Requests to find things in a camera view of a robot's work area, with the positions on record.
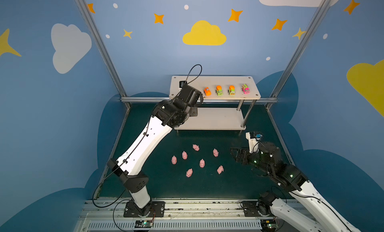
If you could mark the pink toy pig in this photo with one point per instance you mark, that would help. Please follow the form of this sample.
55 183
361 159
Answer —
189 173
215 153
184 155
202 163
220 169
174 160
196 147

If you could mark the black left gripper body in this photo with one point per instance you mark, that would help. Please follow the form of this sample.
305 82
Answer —
190 95

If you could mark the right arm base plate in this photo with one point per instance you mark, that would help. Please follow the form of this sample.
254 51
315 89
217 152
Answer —
256 209

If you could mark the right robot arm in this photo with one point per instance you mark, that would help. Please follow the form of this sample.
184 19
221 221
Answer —
267 158

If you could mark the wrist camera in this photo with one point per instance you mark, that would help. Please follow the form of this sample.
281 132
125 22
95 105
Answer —
182 83
254 139

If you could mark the left controller board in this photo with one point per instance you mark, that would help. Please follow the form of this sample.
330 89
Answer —
143 224

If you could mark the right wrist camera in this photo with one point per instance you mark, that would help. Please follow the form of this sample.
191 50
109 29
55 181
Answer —
254 139

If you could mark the right controller board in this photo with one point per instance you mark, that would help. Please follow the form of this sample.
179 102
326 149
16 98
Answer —
268 226

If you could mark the orange green toy car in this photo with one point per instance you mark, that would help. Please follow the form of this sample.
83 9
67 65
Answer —
219 90

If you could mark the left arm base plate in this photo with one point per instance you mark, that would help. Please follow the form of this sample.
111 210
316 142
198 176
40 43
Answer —
156 209

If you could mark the orange green toy truck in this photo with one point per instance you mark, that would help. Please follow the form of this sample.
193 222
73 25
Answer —
231 90

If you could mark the aluminium frame post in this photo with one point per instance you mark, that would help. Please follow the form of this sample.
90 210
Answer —
88 18
311 29

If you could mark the pink green toy car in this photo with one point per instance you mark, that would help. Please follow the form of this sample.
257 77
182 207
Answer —
245 89

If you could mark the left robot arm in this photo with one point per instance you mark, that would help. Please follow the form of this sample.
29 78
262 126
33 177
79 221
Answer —
166 116

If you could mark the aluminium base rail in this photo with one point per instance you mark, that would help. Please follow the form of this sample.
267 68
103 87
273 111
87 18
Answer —
182 216

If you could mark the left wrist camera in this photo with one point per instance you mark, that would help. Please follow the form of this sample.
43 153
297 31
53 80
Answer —
182 83

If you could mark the left aluminium frame post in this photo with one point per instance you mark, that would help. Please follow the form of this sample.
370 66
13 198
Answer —
88 18

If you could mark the rear aluminium crossbar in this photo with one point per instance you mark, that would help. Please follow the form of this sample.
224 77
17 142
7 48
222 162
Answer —
159 99

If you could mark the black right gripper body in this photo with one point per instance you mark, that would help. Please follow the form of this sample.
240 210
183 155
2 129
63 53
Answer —
243 155

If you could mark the white two-tier shelf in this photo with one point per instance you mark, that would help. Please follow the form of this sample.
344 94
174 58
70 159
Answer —
219 118

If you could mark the controller board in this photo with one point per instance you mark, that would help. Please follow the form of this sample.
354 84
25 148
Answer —
268 226
143 224

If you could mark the right aluminium frame post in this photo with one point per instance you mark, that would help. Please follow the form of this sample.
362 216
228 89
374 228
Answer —
311 29

